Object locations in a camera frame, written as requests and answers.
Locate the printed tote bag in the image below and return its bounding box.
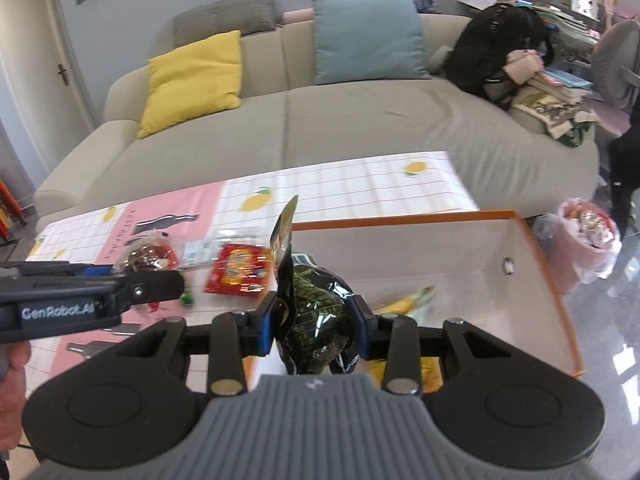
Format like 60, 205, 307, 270
510, 87, 601, 148

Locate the clear-wrapped round red candy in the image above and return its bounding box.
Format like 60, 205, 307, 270
114, 230, 182, 313

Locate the white door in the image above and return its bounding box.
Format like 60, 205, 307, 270
0, 0, 98, 196

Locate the red snack packet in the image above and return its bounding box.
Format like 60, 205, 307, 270
204, 241, 275, 298

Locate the cluttered desk with papers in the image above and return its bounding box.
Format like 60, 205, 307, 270
457, 0, 640, 81

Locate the white sachet packet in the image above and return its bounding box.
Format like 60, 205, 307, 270
182, 237, 221, 268

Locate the pink trash bag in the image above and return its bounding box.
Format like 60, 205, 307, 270
532, 197, 623, 293

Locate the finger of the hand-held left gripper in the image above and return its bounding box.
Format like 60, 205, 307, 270
0, 260, 119, 281
119, 270, 186, 311

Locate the pink and white printed tablecloth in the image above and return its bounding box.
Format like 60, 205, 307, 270
27, 151, 481, 396

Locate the orange and black rack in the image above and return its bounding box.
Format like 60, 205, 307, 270
0, 175, 28, 251

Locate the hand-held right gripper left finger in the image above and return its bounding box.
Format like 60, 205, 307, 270
114, 292, 279, 396

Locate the grey pillow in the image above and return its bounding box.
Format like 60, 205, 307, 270
172, 0, 277, 48

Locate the stack of books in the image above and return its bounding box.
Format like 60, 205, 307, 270
530, 67, 596, 106

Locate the black garment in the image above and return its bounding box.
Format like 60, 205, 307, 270
607, 105, 640, 236

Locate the yellow pillow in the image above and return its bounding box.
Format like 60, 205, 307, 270
136, 30, 243, 140

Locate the pink bolster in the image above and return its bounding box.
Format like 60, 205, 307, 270
277, 8, 315, 26

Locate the light blue pillow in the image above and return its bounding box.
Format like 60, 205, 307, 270
311, 0, 432, 86

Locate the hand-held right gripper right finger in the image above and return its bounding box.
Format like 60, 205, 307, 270
348, 294, 531, 396

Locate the beige sofa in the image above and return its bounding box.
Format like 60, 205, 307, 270
34, 12, 600, 233

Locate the dark green snack packet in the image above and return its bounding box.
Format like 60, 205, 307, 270
269, 195, 358, 376

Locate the person's left hand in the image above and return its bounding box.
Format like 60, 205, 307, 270
0, 341, 33, 453

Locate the black backpack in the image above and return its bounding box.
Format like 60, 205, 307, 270
442, 2, 556, 106

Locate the orange cardboard box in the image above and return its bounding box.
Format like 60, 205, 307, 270
270, 210, 587, 396

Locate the pink cloth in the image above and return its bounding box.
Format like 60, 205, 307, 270
502, 50, 545, 86

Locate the grey office chair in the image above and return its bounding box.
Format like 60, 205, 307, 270
591, 20, 640, 111

